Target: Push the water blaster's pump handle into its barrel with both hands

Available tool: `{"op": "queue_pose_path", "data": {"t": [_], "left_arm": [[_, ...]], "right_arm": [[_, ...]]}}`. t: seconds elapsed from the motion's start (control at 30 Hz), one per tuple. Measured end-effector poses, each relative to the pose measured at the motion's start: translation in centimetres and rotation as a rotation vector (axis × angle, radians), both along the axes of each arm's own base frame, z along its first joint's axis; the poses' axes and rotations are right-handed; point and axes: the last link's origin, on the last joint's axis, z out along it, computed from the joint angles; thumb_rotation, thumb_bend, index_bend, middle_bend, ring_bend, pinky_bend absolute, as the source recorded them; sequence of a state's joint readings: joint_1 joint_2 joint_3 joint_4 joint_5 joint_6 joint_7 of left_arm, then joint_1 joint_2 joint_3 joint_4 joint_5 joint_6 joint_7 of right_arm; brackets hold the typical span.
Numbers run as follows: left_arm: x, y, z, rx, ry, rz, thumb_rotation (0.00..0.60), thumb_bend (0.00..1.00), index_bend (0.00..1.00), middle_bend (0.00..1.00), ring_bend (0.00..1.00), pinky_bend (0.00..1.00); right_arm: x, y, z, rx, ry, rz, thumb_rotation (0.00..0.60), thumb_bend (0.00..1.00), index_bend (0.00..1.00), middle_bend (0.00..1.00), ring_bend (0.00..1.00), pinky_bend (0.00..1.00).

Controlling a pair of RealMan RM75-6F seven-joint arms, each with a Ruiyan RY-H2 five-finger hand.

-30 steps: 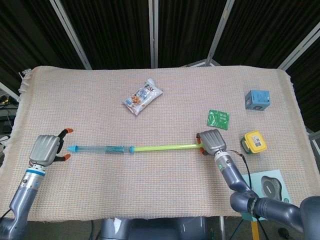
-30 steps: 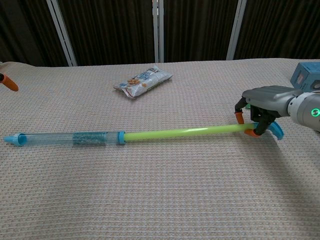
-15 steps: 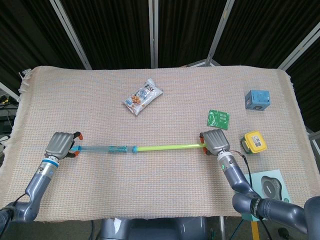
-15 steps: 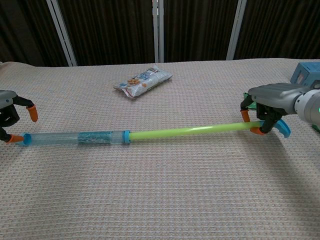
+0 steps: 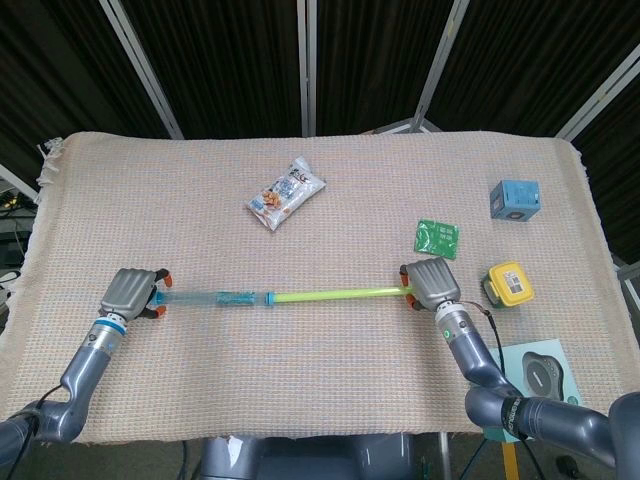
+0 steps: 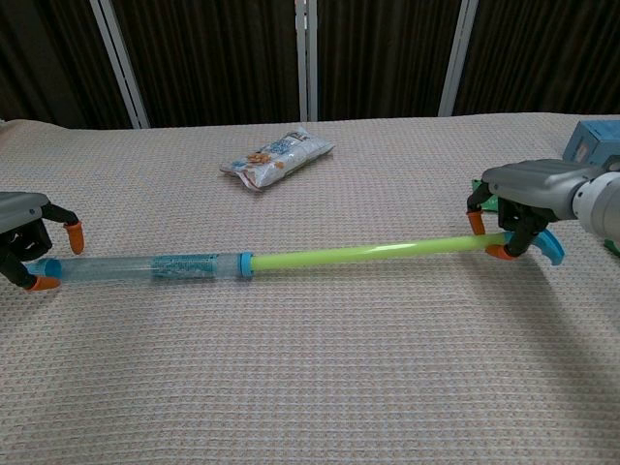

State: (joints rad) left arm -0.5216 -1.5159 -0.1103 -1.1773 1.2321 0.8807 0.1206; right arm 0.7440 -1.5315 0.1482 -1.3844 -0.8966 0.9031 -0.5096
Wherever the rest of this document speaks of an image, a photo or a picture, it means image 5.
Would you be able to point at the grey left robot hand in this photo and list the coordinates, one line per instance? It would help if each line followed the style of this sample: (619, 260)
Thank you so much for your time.
(127, 291)

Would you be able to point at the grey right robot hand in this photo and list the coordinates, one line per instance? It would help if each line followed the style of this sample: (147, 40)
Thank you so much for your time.
(434, 285)

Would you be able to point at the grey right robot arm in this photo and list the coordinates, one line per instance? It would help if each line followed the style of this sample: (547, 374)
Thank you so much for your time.
(505, 390)

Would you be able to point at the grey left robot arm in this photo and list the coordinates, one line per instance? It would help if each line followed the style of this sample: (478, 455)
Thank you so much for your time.
(70, 385)

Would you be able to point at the green foil sachet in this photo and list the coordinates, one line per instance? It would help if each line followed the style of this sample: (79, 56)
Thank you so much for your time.
(436, 239)

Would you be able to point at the yellow lidded container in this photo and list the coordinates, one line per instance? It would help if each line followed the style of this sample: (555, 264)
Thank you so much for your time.
(507, 286)

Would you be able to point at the blue cube box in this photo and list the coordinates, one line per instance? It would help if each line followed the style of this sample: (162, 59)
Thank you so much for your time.
(515, 200)

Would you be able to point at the teal product box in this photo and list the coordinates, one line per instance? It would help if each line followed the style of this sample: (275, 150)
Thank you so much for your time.
(542, 380)

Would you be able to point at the beige woven tablecloth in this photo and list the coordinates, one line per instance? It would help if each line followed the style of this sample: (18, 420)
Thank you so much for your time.
(300, 350)

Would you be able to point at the white snack packet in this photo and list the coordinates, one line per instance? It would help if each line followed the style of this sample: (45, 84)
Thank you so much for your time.
(285, 195)

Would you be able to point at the grey robot torso base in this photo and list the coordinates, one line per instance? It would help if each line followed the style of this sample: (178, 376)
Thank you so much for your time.
(310, 457)

